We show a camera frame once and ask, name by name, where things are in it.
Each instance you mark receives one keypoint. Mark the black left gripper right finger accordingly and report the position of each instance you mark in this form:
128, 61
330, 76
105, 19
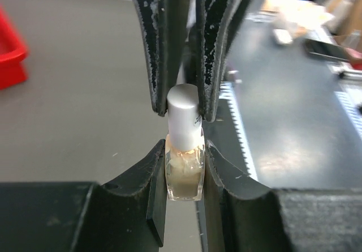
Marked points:
245, 215

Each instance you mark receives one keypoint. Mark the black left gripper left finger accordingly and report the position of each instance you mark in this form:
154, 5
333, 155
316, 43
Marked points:
124, 214

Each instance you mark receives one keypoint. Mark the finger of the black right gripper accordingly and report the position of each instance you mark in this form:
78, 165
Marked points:
163, 26
217, 22

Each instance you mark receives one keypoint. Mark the beige nail polish bottle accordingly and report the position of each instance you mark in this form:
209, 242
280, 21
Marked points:
184, 162

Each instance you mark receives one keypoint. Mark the white nail polish cap brush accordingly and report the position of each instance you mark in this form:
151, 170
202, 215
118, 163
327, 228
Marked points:
184, 119

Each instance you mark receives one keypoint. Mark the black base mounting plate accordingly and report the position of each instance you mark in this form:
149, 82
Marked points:
222, 132

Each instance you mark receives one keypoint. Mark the red plastic tray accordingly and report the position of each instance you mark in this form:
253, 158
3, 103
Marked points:
13, 52

